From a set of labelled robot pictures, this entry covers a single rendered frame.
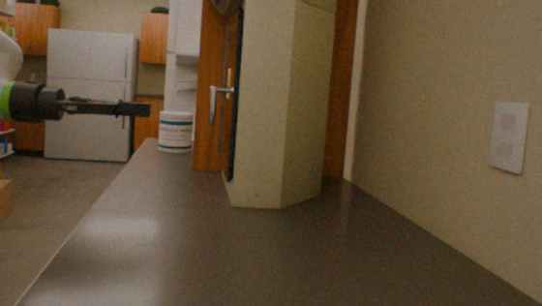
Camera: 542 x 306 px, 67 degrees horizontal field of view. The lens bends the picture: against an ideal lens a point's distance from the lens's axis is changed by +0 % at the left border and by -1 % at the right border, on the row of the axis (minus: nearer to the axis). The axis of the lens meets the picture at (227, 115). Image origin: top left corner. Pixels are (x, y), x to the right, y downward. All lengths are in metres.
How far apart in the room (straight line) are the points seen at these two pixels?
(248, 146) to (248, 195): 0.11
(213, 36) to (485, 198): 0.82
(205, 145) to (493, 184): 0.78
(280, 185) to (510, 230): 0.43
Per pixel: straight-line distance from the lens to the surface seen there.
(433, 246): 0.89
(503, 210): 0.85
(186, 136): 1.57
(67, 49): 6.04
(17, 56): 1.11
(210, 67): 1.27
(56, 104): 0.96
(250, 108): 0.91
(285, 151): 0.93
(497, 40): 0.88
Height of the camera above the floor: 1.22
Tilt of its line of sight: 4 degrees down
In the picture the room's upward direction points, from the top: 4 degrees clockwise
